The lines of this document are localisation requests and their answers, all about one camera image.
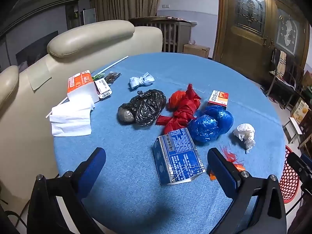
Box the blue plastic bag ball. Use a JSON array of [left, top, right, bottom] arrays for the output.
[[189, 117, 221, 147], [201, 105, 234, 135]]

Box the long white straw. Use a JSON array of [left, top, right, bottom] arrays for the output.
[[45, 56, 129, 118]]

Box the orange and white tissue pack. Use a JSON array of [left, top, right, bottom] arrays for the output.
[[67, 70, 100, 103]]

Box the white refrigerator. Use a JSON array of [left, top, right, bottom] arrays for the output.
[[82, 8, 97, 25]]

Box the plaid cloth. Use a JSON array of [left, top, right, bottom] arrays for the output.
[[277, 50, 288, 76]]

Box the yellow cardboard box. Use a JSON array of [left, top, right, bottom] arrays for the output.
[[290, 100, 310, 125]]

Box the blue and white carton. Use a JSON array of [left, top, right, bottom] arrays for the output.
[[153, 128, 206, 185]]

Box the dark foil packet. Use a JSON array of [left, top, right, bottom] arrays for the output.
[[104, 71, 121, 86]]

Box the beige leather sofa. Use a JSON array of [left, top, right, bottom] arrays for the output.
[[0, 20, 163, 215]]

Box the red plastic bag ball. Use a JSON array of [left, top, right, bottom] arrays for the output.
[[168, 90, 187, 110]]

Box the brown cardboard box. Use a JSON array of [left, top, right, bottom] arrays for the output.
[[183, 43, 210, 59]]

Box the person's right forearm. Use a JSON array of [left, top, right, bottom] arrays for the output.
[[289, 190, 312, 234]]

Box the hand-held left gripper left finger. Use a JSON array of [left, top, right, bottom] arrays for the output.
[[27, 147, 106, 234]]

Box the light blue crumpled wrapper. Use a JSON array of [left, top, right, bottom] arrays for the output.
[[129, 72, 155, 89]]

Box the slatted radiator cabinet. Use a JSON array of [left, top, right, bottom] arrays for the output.
[[128, 16, 197, 53]]

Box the orange plastic scrap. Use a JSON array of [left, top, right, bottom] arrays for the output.
[[207, 146, 245, 181]]

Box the black plastic bag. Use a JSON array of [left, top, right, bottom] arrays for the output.
[[118, 89, 167, 126]]

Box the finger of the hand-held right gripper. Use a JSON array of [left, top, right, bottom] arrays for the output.
[[300, 153, 312, 170], [287, 152, 310, 184]]

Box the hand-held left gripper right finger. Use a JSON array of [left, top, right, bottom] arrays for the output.
[[207, 148, 287, 234]]

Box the white tissue paper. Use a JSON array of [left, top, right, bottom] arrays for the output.
[[49, 95, 96, 137]]

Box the white labelled packet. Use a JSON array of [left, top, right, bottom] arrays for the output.
[[94, 78, 113, 100]]

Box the wooden double door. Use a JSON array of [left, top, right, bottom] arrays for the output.
[[213, 0, 310, 83]]

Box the dark television screen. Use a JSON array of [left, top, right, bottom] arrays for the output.
[[16, 31, 59, 66]]

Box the blue tablecloth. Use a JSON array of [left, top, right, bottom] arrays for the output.
[[52, 52, 286, 234]]

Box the metal rack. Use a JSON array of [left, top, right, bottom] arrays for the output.
[[268, 47, 305, 108]]

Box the small red and white box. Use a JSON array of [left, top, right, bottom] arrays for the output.
[[208, 90, 230, 111]]

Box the white stool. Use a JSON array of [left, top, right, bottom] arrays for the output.
[[283, 117, 301, 144]]

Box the red knotted plastic bag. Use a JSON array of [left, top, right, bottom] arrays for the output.
[[156, 83, 202, 134]]

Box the red plastic basket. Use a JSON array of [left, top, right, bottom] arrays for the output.
[[279, 145, 301, 204]]

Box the beige curtain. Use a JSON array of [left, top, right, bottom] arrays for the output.
[[88, 0, 163, 26]]

